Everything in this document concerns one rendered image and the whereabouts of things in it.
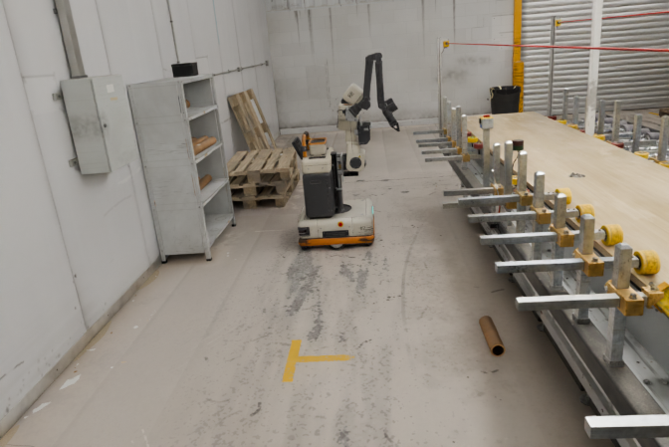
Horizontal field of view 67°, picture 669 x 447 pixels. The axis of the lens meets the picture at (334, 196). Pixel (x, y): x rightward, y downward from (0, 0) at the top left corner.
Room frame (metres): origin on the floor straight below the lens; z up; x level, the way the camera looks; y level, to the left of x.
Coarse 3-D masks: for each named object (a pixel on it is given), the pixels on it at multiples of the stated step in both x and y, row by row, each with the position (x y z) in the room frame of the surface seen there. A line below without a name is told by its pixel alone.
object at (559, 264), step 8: (632, 256) 1.53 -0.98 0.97; (496, 264) 1.57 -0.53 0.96; (504, 264) 1.57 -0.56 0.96; (512, 264) 1.56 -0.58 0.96; (520, 264) 1.56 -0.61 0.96; (528, 264) 1.55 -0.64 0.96; (536, 264) 1.55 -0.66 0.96; (544, 264) 1.54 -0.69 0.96; (552, 264) 1.54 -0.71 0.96; (560, 264) 1.54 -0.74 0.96; (568, 264) 1.54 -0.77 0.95; (576, 264) 1.54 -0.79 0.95; (608, 264) 1.53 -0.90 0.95; (632, 264) 1.52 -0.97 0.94; (504, 272) 1.56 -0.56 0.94; (512, 272) 1.55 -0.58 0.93; (520, 272) 1.55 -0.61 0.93; (528, 272) 1.55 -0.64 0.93
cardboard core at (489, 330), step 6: (486, 318) 2.66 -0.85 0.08; (480, 324) 2.65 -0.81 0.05; (486, 324) 2.60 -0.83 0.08; (492, 324) 2.60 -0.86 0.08; (486, 330) 2.55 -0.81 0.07; (492, 330) 2.53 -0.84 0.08; (486, 336) 2.50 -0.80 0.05; (492, 336) 2.46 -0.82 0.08; (498, 336) 2.46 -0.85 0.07; (492, 342) 2.42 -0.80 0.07; (498, 342) 2.40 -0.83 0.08; (492, 348) 2.39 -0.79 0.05; (498, 348) 2.44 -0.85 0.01; (504, 348) 2.38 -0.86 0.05; (498, 354) 2.39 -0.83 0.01
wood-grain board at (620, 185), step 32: (480, 128) 4.41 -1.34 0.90; (512, 128) 4.28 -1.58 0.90; (544, 128) 4.16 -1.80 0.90; (544, 160) 3.12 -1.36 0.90; (576, 160) 3.05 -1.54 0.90; (608, 160) 2.99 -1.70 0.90; (640, 160) 2.93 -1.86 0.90; (576, 192) 2.43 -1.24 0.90; (608, 192) 2.39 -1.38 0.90; (640, 192) 2.35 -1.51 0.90; (576, 224) 2.01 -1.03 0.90; (608, 224) 1.98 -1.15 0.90; (640, 224) 1.95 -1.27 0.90; (608, 256) 1.71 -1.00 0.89; (640, 288) 1.48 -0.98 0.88
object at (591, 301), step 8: (552, 296) 1.33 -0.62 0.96; (560, 296) 1.32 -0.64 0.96; (568, 296) 1.32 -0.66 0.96; (576, 296) 1.32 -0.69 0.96; (584, 296) 1.31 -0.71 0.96; (592, 296) 1.31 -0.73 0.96; (600, 296) 1.30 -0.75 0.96; (608, 296) 1.30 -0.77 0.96; (616, 296) 1.30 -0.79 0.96; (640, 296) 1.28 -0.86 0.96; (520, 304) 1.31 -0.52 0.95; (528, 304) 1.31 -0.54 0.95; (536, 304) 1.30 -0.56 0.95; (544, 304) 1.30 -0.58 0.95; (552, 304) 1.30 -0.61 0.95; (560, 304) 1.30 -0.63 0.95; (568, 304) 1.30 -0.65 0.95; (576, 304) 1.29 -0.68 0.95; (584, 304) 1.29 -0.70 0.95; (592, 304) 1.29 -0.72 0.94; (600, 304) 1.29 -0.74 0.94; (608, 304) 1.29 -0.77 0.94; (616, 304) 1.29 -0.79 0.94
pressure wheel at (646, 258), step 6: (636, 252) 1.55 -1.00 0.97; (642, 252) 1.53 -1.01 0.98; (648, 252) 1.52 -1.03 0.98; (654, 252) 1.52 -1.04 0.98; (642, 258) 1.51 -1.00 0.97; (648, 258) 1.50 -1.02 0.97; (654, 258) 1.50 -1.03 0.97; (642, 264) 1.50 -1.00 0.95; (648, 264) 1.49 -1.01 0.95; (654, 264) 1.49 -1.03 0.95; (660, 264) 1.49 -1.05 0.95; (636, 270) 1.53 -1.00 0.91; (642, 270) 1.50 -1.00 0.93; (648, 270) 1.49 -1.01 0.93; (654, 270) 1.49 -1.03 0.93
